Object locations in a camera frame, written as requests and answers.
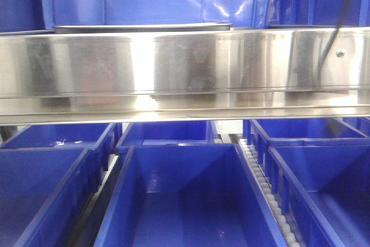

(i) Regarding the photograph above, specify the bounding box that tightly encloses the stainless steel shelf front rail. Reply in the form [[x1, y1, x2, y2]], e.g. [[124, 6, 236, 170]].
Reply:
[[1, 27, 369, 126]]

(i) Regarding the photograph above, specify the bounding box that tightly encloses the blue bin upper left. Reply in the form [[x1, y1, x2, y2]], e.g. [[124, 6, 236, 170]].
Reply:
[[1, 0, 45, 32]]

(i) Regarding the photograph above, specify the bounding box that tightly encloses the blue bin rear right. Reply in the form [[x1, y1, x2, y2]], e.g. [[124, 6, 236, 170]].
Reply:
[[242, 117, 370, 169]]

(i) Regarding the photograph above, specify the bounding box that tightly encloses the blue bin lower left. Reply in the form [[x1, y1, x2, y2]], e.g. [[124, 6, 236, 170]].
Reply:
[[1, 148, 90, 246]]

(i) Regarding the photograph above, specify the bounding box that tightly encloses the blue bin lower right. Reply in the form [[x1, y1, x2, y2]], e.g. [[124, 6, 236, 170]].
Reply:
[[269, 145, 369, 246]]

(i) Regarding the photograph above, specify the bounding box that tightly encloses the silver screw on rail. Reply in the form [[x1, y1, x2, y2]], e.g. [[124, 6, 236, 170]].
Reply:
[[336, 49, 346, 58]]

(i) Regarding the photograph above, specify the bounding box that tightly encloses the blue bin lower centre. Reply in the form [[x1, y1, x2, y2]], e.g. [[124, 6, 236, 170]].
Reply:
[[95, 144, 286, 246]]

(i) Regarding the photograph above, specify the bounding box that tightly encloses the roller conveyor track right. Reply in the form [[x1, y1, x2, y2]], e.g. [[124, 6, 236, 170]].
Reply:
[[221, 134, 301, 246]]

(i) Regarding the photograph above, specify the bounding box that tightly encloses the silver tray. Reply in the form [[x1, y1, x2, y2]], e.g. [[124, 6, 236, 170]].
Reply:
[[54, 23, 232, 34]]

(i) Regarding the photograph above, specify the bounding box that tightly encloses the blue bin rear centre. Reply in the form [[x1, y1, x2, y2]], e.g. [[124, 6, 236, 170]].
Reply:
[[116, 120, 219, 157]]

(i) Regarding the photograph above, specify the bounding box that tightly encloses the blue bin rear left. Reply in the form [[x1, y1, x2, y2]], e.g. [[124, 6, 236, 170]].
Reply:
[[1, 123, 122, 192]]

